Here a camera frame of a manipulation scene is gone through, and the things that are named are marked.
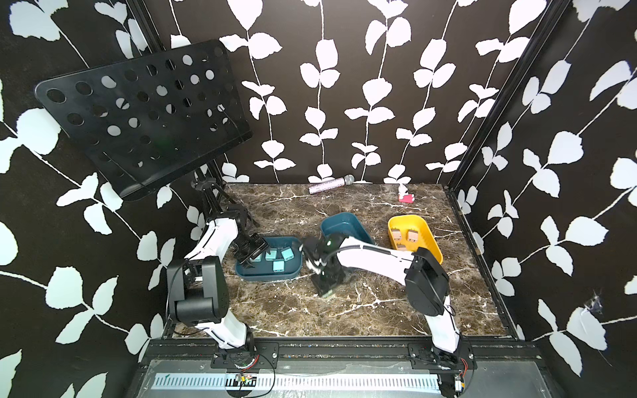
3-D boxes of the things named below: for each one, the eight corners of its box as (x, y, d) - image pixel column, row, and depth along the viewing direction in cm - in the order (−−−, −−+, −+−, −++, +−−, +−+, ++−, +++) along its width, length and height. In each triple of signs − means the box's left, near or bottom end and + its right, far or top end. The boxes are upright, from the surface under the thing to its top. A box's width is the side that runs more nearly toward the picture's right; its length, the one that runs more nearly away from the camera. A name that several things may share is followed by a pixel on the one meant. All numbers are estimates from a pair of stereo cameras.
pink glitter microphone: (310, 195, 118) (310, 190, 115) (308, 190, 120) (307, 184, 117) (354, 184, 123) (355, 179, 120) (351, 179, 126) (351, 174, 123)
